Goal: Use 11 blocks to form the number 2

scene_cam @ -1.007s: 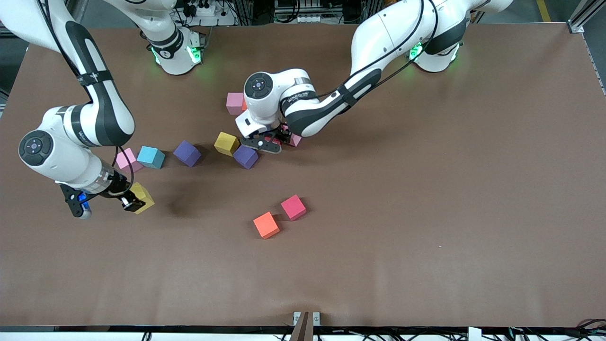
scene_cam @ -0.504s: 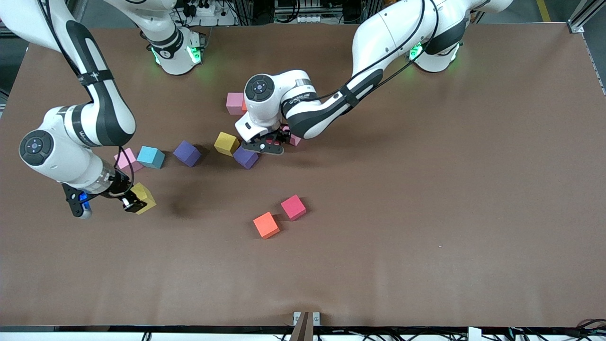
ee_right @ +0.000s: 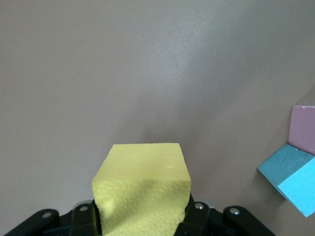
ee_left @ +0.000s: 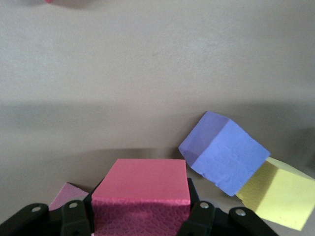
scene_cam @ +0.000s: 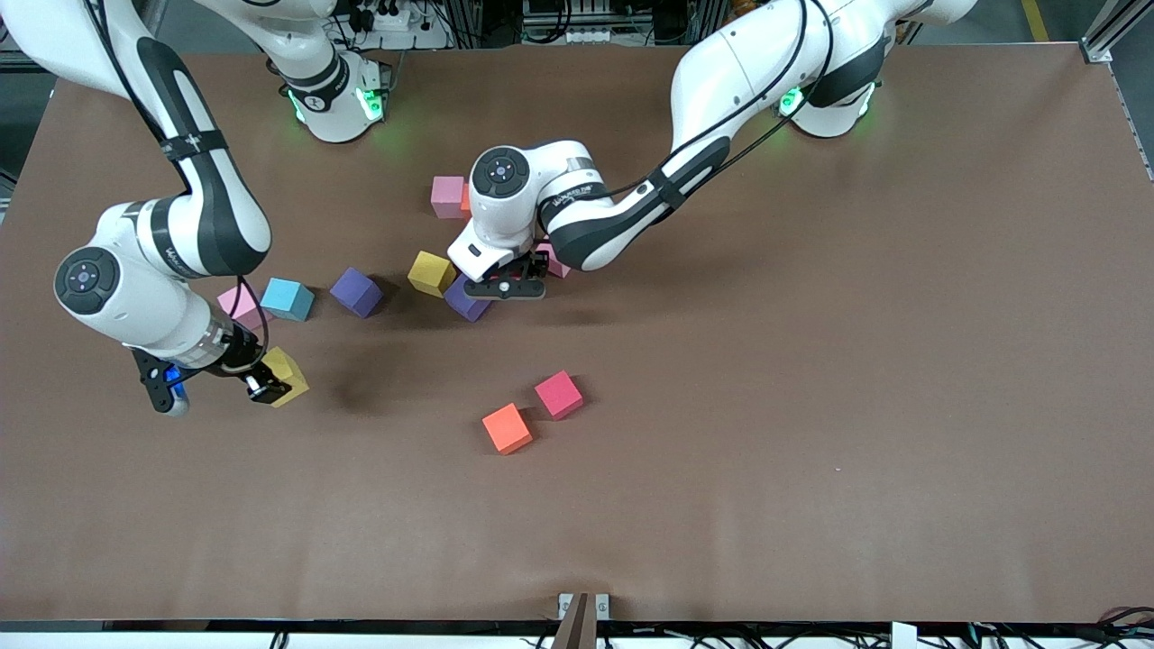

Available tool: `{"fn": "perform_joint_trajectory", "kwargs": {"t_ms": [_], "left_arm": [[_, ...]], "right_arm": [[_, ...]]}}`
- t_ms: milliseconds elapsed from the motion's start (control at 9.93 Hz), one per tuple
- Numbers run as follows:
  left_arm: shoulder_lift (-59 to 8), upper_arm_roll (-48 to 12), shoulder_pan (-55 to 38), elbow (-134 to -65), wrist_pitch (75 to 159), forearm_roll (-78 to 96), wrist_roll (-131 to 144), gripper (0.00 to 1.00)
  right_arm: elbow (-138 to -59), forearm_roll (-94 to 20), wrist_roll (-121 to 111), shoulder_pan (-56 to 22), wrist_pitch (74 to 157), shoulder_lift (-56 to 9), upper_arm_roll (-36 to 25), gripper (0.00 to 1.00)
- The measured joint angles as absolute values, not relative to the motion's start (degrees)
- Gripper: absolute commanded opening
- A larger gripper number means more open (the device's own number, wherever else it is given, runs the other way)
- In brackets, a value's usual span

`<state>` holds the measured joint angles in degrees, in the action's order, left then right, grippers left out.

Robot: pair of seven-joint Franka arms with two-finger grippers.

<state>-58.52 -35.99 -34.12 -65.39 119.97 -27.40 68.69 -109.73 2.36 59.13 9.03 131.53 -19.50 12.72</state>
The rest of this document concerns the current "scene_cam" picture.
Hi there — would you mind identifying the black floor cable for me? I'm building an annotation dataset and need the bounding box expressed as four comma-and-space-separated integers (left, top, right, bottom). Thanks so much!
1073, 606, 1154, 645

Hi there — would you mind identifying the white power strip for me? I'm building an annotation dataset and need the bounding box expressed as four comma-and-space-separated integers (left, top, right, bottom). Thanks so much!
538, 27, 625, 46
347, 3, 417, 33

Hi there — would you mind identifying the purple foam cube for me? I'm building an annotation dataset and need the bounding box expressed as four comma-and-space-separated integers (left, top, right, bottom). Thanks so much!
443, 274, 493, 324
328, 267, 384, 320

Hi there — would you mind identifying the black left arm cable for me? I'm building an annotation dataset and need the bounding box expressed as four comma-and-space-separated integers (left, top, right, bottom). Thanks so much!
595, 0, 839, 204

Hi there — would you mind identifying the table cover sheet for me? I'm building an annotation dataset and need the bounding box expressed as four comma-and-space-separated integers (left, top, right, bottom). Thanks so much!
0, 43, 1154, 625

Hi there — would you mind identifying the blue foam cube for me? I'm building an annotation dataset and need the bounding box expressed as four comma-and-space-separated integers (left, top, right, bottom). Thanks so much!
260, 278, 316, 323

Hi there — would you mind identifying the aluminium frame post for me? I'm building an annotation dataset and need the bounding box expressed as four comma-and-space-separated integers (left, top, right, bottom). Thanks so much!
550, 592, 600, 649

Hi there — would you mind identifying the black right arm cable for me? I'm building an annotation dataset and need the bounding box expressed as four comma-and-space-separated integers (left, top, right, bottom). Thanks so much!
81, 0, 271, 352

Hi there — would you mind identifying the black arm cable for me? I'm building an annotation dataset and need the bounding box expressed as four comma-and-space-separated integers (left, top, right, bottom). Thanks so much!
81, 0, 271, 352
595, 0, 839, 204

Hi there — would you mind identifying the white metal bracket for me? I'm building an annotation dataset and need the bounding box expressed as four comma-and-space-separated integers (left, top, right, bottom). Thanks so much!
558, 592, 610, 621

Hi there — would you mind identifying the aluminium frame profile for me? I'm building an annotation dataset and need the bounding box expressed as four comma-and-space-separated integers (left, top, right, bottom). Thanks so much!
0, 0, 136, 75
1079, 0, 1154, 64

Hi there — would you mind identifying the yellow foam cube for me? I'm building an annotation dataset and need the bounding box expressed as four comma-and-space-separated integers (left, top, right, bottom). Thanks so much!
261, 346, 311, 409
407, 251, 457, 298

